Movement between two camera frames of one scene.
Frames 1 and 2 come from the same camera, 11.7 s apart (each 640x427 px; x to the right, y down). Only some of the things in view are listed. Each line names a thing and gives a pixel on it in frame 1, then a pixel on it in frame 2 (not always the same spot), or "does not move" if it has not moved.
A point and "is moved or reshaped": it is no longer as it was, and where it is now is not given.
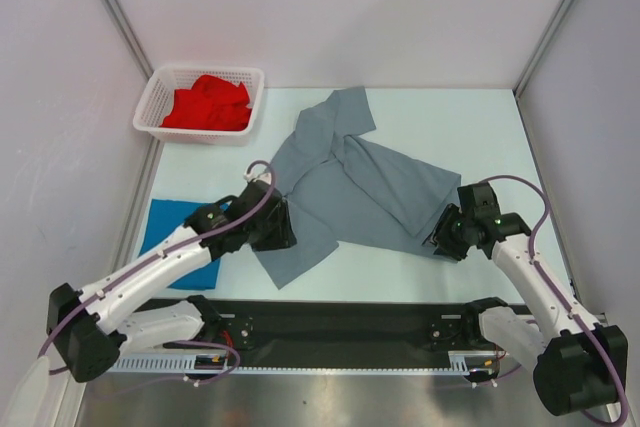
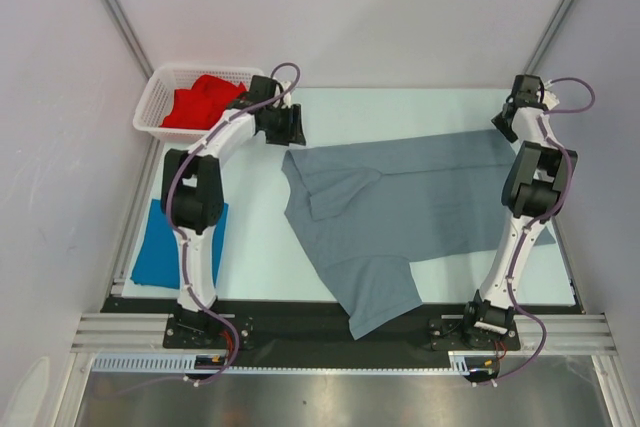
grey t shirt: x=341 y=189 is moved or reshaped
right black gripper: x=446 y=247 -> x=501 y=124
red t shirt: x=211 y=103 does not move
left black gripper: x=283 y=236 -> x=292 y=132
